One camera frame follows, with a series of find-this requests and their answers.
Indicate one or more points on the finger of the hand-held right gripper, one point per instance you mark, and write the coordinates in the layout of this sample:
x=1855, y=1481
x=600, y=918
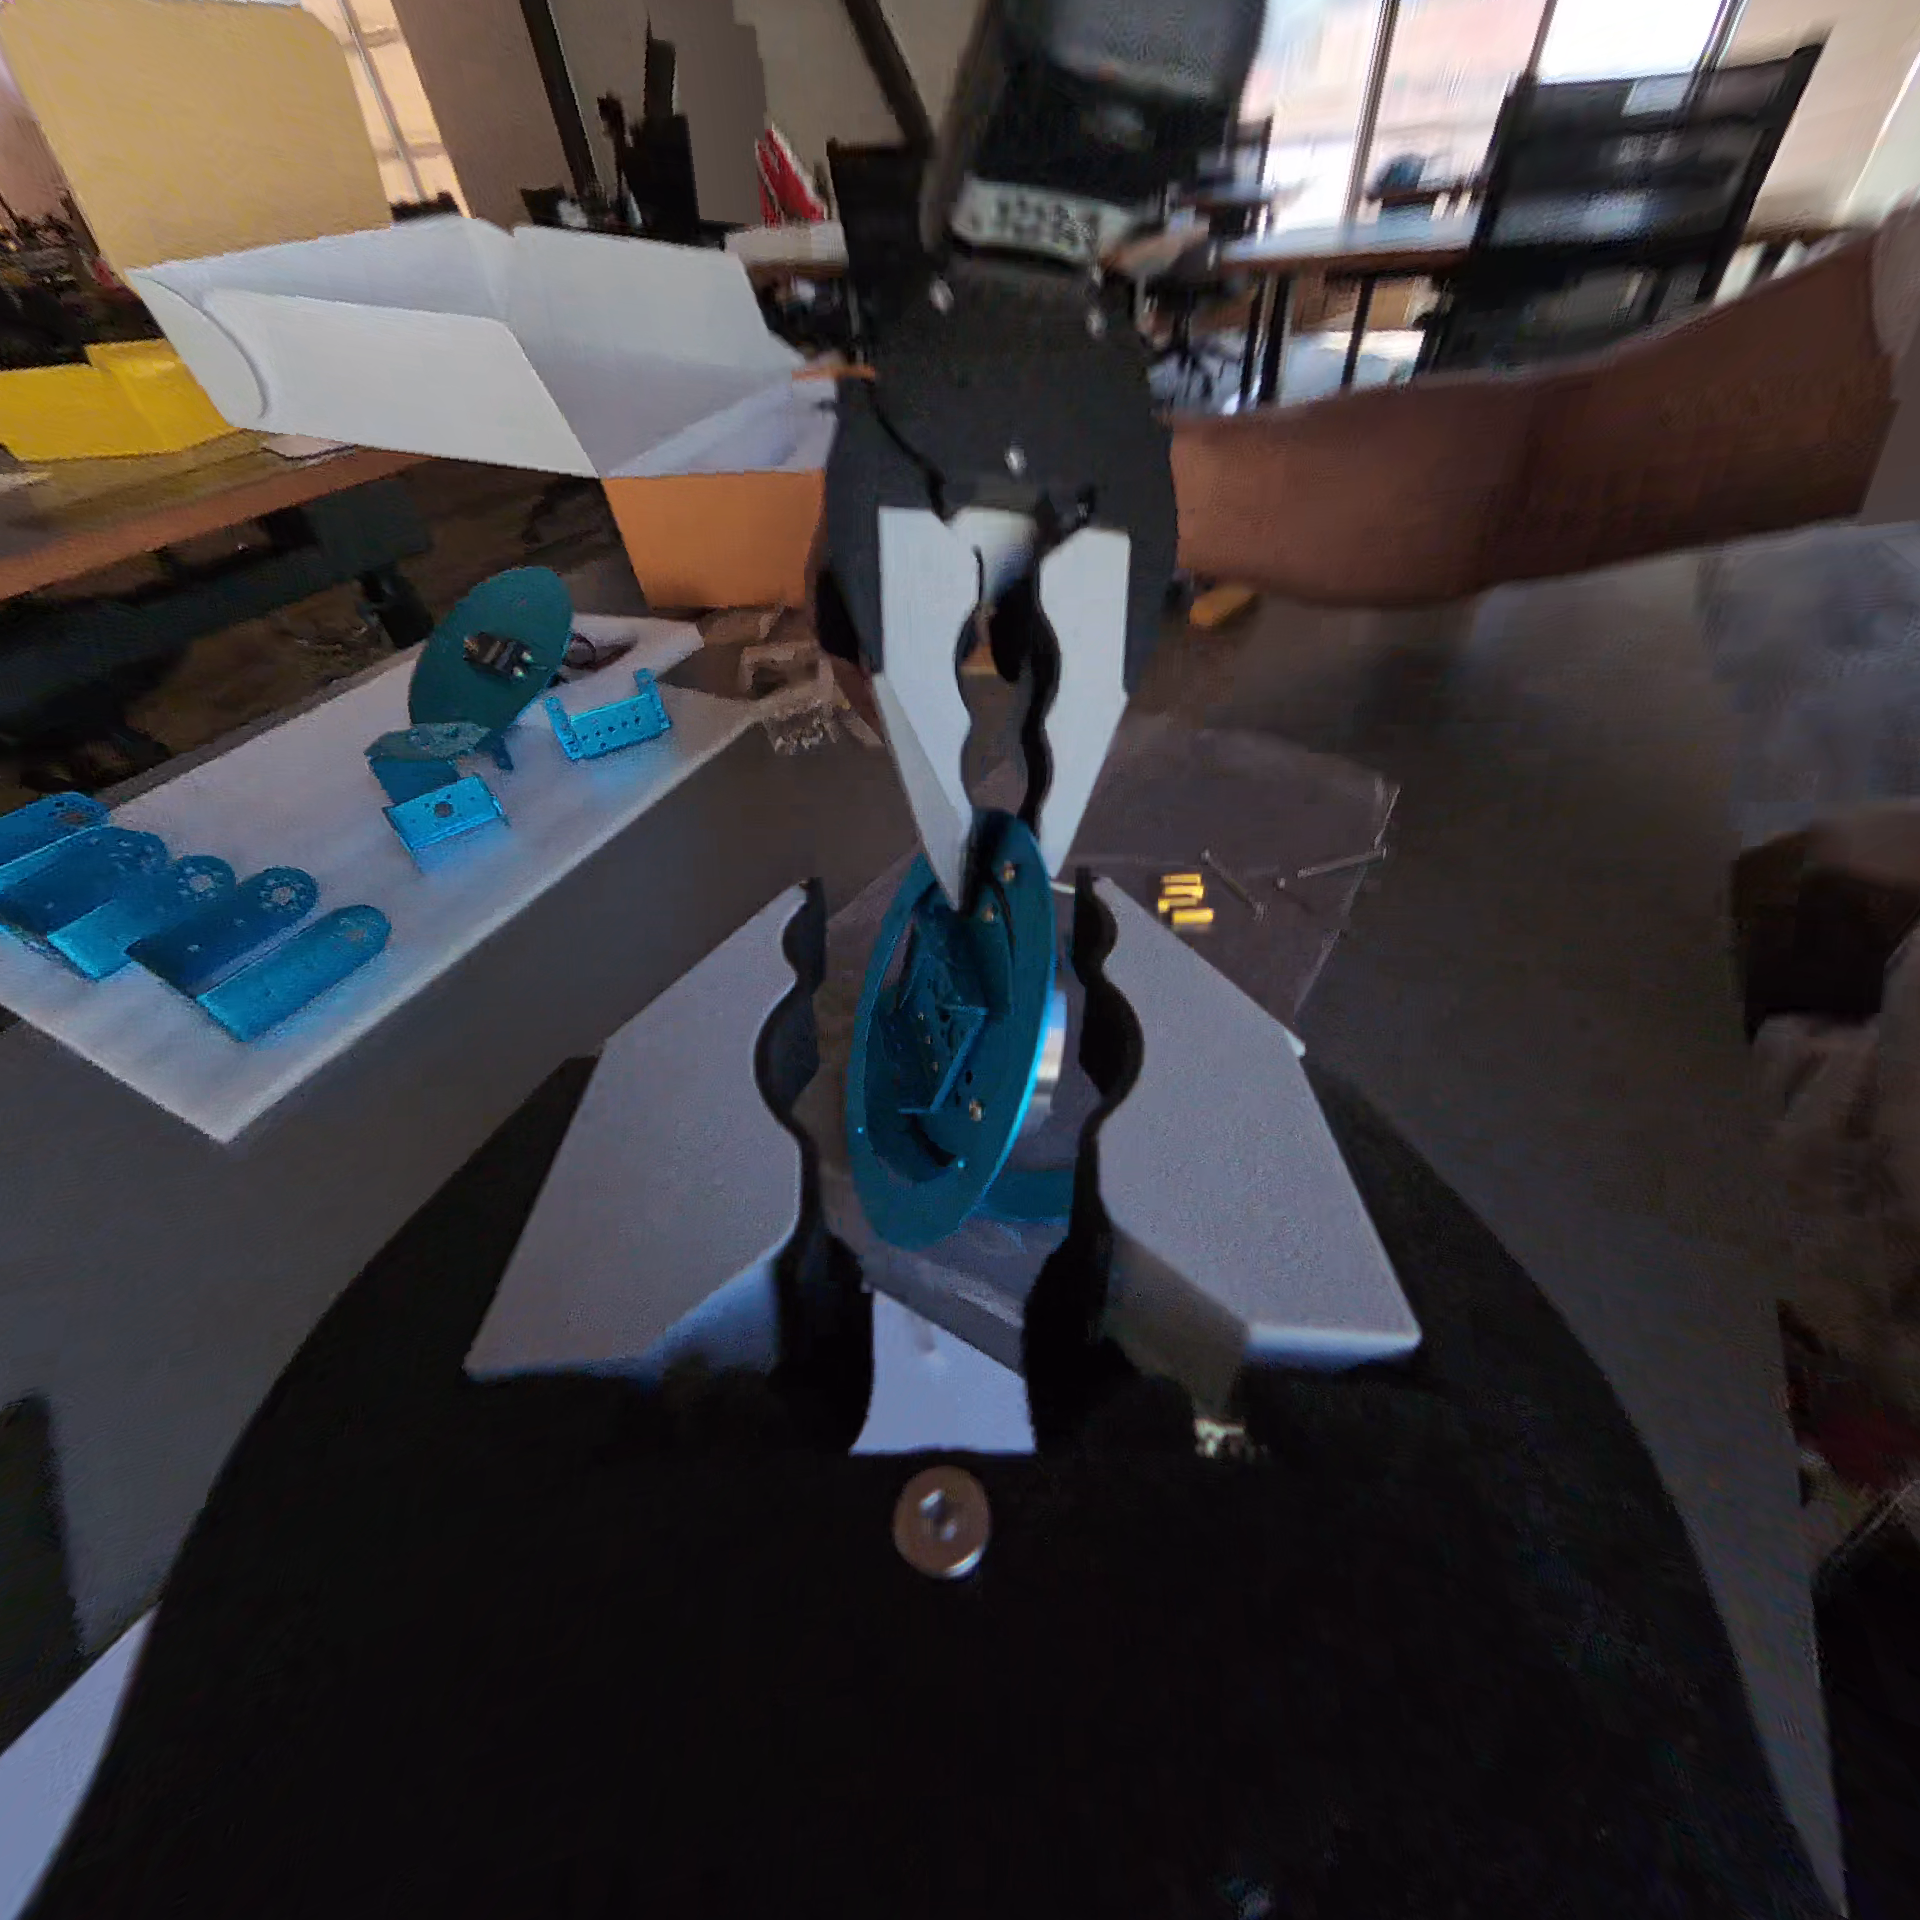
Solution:
x=923, y=646
x=1095, y=662

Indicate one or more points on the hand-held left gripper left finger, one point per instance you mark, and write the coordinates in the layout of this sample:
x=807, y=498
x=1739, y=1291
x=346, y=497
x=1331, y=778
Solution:
x=662, y=1201

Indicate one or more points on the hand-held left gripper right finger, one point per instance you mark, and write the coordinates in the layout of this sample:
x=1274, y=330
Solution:
x=1245, y=1201

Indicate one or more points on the large clear plastic bag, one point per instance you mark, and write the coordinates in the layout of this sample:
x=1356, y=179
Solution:
x=1245, y=795

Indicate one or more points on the round bearing with blue bracket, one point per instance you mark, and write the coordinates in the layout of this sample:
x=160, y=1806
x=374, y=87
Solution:
x=944, y=1019

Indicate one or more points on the person's right forearm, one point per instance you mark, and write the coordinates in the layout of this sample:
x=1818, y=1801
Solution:
x=1501, y=464

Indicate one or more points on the grey desk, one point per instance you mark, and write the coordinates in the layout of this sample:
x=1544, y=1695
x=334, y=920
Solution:
x=1501, y=974

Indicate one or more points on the pile of small hardware bags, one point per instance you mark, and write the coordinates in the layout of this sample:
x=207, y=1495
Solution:
x=780, y=675

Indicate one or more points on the orange cardboard box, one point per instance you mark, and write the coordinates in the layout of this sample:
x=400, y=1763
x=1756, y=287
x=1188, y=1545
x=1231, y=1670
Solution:
x=722, y=523

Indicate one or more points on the long silver screw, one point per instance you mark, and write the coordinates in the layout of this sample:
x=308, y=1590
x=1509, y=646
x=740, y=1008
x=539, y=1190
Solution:
x=1335, y=867
x=1231, y=883

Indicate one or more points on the round blue plate with servo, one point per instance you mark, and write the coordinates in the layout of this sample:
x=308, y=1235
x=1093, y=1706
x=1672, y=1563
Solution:
x=488, y=646

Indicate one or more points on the white foam sheet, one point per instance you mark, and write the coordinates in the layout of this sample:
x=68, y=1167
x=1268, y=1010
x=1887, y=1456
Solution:
x=300, y=809

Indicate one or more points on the black office chair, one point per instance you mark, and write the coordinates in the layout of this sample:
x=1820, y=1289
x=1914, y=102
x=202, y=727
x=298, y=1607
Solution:
x=1621, y=195

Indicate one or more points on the pale yellow board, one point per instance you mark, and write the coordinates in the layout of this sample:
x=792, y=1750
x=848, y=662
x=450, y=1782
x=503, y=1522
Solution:
x=196, y=119

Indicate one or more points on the wide blue U bracket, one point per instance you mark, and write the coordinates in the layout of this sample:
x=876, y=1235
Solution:
x=610, y=727

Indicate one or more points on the blue round-end U bracket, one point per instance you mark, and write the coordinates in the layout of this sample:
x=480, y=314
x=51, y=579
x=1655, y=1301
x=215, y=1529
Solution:
x=76, y=878
x=45, y=826
x=294, y=974
x=224, y=938
x=135, y=914

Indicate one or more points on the small blue servo bracket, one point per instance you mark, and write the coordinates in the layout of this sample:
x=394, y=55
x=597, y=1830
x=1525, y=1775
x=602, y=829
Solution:
x=442, y=826

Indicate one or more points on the blue flat-top bracket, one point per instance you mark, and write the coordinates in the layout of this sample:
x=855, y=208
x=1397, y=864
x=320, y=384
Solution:
x=429, y=745

